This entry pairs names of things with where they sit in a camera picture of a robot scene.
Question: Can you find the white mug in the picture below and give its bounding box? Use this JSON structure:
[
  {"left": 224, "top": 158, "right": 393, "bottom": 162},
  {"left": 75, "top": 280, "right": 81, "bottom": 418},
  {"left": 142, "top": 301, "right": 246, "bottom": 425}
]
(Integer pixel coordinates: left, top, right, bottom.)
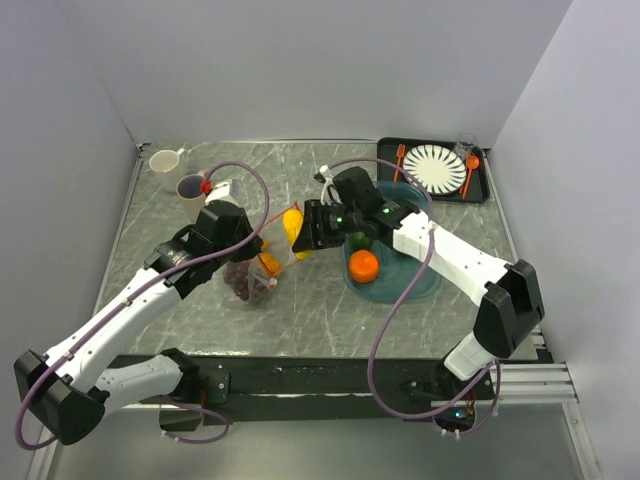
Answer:
[{"left": 149, "top": 148, "right": 186, "bottom": 194}]

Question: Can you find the orange plastic fork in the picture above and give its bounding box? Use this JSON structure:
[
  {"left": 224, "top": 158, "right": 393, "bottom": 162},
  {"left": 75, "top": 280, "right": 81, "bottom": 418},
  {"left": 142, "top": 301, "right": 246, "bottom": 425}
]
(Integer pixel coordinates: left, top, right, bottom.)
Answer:
[{"left": 393, "top": 143, "right": 406, "bottom": 183}]

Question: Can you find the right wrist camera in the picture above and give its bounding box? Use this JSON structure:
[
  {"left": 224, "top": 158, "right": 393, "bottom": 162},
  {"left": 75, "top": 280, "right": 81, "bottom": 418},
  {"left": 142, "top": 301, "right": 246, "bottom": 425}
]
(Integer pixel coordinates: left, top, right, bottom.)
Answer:
[{"left": 314, "top": 165, "right": 338, "bottom": 205}]

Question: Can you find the striped white plate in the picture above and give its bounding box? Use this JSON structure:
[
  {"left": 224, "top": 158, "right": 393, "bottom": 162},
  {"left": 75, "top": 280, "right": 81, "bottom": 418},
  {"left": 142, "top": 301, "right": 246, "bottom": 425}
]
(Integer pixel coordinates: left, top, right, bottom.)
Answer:
[{"left": 403, "top": 144, "right": 467, "bottom": 195}]

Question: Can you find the beige mug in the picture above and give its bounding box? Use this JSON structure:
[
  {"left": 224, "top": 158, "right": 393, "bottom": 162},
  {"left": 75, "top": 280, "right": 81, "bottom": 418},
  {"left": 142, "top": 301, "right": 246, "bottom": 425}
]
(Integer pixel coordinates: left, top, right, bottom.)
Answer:
[{"left": 176, "top": 174, "right": 212, "bottom": 223}]

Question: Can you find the black serving tray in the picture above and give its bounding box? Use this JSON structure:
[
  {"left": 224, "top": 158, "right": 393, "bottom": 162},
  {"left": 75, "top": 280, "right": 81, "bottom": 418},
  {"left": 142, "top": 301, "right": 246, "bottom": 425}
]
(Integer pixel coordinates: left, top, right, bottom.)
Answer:
[{"left": 375, "top": 137, "right": 491, "bottom": 205}]

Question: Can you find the teal plastic tray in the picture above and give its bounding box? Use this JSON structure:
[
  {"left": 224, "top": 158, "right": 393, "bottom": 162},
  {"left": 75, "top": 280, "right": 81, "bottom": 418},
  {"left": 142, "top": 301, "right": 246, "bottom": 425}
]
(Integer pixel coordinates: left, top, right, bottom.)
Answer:
[{"left": 341, "top": 181, "right": 428, "bottom": 304}]

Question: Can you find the green lime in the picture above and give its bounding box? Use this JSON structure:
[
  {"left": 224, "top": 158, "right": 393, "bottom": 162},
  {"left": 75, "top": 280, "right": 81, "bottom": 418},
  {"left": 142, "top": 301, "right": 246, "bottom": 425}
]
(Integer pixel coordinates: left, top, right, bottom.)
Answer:
[{"left": 349, "top": 232, "right": 374, "bottom": 251}]

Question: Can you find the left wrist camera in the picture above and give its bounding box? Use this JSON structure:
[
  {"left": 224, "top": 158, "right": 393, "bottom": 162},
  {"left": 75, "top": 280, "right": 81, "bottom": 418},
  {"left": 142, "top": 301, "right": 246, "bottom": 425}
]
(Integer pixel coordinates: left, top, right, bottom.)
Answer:
[{"left": 200, "top": 180, "right": 238, "bottom": 205}]

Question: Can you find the black base frame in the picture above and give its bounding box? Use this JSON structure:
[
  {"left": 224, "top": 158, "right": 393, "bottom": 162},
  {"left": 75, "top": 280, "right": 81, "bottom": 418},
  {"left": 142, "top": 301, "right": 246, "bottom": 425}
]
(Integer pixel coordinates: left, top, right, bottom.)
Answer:
[{"left": 109, "top": 349, "right": 496, "bottom": 426}]

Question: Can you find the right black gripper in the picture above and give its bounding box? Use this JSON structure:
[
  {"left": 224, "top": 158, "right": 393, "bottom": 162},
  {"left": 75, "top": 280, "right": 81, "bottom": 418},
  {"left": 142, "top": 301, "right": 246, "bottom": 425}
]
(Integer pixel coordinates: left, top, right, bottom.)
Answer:
[{"left": 292, "top": 199, "right": 362, "bottom": 253}]

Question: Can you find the purple grape bunch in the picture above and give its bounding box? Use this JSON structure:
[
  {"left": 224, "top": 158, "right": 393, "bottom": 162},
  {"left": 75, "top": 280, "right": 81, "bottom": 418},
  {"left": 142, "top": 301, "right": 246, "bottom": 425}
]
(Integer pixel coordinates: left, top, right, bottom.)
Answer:
[{"left": 223, "top": 259, "right": 271, "bottom": 304}]

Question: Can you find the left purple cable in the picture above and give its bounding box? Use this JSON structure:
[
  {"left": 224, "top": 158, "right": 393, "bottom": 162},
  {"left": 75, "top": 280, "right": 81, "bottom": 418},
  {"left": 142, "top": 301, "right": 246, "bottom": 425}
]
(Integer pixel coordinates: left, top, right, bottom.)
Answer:
[{"left": 16, "top": 161, "right": 271, "bottom": 451}]

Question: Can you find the aluminium rail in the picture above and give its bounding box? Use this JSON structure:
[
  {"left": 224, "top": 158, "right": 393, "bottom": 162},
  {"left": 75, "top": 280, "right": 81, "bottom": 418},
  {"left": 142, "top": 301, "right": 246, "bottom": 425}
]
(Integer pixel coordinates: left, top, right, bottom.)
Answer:
[{"left": 429, "top": 362, "right": 579, "bottom": 406}]

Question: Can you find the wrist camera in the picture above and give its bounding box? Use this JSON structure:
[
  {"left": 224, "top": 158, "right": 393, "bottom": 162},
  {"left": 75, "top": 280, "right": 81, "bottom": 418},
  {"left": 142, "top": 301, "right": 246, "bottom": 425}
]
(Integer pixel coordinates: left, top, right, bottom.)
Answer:
[
  {"left": 314, "top": 165, "right": 338, "bottom": 205},
  {"left": 200, "top": 180, "right": 238, "bottom": 205}
]

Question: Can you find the clear zip top bag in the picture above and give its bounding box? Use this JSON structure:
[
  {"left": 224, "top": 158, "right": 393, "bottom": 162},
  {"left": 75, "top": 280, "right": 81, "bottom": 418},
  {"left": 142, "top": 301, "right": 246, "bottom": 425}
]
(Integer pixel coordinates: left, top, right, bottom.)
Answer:
[{"left": 251, "top": 201, "right": 303, "bottom": 300}]

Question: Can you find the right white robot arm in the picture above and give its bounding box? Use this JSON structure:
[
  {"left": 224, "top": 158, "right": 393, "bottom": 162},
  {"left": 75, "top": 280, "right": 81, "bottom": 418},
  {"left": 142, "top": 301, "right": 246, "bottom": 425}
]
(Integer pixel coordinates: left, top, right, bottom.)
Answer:
[{"left": 292, "top": 165, "right": 544, "bottom": 398}]

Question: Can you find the orange plastic spoon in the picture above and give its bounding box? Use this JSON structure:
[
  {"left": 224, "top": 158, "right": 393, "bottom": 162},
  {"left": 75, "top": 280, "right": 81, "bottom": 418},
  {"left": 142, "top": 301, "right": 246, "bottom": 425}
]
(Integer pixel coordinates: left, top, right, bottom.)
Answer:
[{"left": 460, "top": 154, "right": 480, "bottom": 200}]

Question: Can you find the clear drinking glass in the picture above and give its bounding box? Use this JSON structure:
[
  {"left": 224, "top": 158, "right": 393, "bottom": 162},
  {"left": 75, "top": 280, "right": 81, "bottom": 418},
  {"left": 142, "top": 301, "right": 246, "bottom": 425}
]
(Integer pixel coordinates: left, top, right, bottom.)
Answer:
[{"left": 453, "top": 132, "right": 476, "bottom": 161}]

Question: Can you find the orange mandarin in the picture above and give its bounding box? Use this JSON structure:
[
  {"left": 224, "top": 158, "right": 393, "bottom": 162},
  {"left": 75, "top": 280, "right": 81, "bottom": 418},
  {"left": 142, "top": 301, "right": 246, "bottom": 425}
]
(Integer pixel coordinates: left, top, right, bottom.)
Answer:
[{"left": 347, "top": 249, "right": 380, "bottom": 284}]

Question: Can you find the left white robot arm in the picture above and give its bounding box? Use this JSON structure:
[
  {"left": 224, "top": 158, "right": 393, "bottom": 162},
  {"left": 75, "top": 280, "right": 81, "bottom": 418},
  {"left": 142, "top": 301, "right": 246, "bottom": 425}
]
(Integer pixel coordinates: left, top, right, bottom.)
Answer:
[{"left": 14, "top": 200, "right": 262, "bottom": 445}]

